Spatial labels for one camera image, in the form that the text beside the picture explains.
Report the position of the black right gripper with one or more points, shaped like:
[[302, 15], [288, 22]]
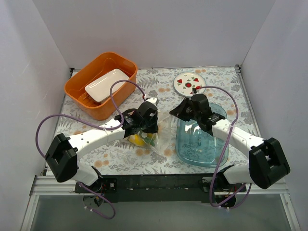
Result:
[[184, 109]]

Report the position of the polka dot zip top bag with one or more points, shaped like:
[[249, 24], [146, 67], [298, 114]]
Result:
[[163, 136]]

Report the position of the green fake chili pepper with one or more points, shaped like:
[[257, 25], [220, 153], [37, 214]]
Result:
[[150, 139]]

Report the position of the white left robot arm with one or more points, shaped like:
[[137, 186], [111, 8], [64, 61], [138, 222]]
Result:
[[65, 152]]

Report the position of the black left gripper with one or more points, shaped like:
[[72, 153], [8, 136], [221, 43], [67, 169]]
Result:
[[149, 127]]

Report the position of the round watermelon pattern plate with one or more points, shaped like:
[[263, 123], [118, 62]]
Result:
[[187, 83]]

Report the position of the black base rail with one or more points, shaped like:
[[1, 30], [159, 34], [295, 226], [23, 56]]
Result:
[[155, 188]]

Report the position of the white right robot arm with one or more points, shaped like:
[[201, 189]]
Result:
[[267, 162]]

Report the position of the white rectangular dish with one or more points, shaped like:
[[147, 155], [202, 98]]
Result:
[[99, 89]]

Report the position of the orange plastic bin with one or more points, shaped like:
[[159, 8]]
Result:
[[104, 63]]

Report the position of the clear teal plastic tray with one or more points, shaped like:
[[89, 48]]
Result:
[[196, 147]]

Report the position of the yellow fake food in bag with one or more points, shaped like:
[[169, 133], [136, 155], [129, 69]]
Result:
[[137, 140]]

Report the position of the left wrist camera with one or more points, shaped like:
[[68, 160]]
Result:
[[153, 100]]

